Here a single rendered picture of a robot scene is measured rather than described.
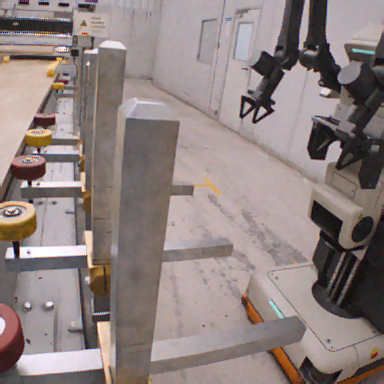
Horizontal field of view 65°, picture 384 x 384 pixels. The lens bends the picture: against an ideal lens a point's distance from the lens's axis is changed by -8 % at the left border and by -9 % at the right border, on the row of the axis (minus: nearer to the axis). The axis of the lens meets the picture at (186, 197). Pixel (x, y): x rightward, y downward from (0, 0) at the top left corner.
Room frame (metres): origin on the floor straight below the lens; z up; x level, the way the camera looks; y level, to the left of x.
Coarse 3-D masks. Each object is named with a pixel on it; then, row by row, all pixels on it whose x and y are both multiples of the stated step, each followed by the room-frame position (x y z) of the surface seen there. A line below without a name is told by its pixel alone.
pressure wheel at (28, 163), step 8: (16, 160) 0.65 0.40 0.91; (24, 160) 0.66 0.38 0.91; (32, 160) 0.66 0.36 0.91; (40, 160) 0.67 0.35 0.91; (16, 168) 0.62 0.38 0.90; (24, 168) 0.62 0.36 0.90; (32, 168) 0.63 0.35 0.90; (40, 168) 0.65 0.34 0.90; (16, 176) 0.62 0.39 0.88; (24, 176) 0.62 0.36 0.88; (32, 176) 0.63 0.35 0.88; (40, 176) 0.64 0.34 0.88; (32, 200) 0.66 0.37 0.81
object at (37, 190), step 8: (24, 184) 0.65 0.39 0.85; (32, 184) 0.66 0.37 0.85; (40, 184) 0.67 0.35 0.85; (48, 184) 0.67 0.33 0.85; (56, 184) 0.68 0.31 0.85; (64, 184) 0.69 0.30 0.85; (72, 184) 0.69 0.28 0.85; (80, 184) 0.70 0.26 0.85; (176, 184) 0.79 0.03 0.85; (184, 184) 0.80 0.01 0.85; (192, 184) 0.80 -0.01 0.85; (24, 192) 0.64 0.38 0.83; (32, 192) 0.65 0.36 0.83; (40, 192) 0.65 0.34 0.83; (48, 192) 0.66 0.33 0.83; (56, 192) 0.67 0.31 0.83; (64, 192) 0.68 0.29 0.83; (72, 192) 0.68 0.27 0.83; (80, 192) 0.69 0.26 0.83; (176, 192) 0.78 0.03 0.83; (184, 192) 0.79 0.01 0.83; (192, 192) 0.80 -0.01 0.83
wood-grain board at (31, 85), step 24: (0, 72) 2.55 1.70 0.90; (24, 72) 2.66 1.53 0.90; (0, 96) 1.45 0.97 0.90; (24, 96) 1.50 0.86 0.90; (0, 120) 1.00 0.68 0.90; (24, 120) 1.04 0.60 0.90; (0, 144) 0.76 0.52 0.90; (24, 144) 0.85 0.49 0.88; (0, 168) 0.60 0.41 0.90; (0, 192) 0.51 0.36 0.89
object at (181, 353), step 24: (192, 336) 0.30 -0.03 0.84; (216, 336) 0.30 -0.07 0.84; (240, 336) 0.31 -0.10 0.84; (264, 336) 0.31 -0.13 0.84; (288, 336) 0.32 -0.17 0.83; (24, 360) 0.21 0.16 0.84; (48, 360) 0.22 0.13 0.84; (72, 360) 0.23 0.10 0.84; (96, 360) 0.24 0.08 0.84; (168, 360) 0.26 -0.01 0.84; (192, 360) 0.27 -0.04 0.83; (216, 360) 0.28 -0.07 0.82
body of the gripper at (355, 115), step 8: (352, 104) 0.73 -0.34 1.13; (360, 104) 0.71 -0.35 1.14; (352, 112) 0.71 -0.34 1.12; (360, 112) 0.70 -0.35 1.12; (368, 112) 0.70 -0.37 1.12; (328, 120) 0.76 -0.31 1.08; (336, 120) 0.73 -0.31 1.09; (344, 120) 0.71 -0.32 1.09; (352, 120) 0.70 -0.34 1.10; (360, 120) 0.70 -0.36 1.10; (368, 120) 0.70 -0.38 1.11; (360, 128) 0.70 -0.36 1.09; (360, 136) 0.69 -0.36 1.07
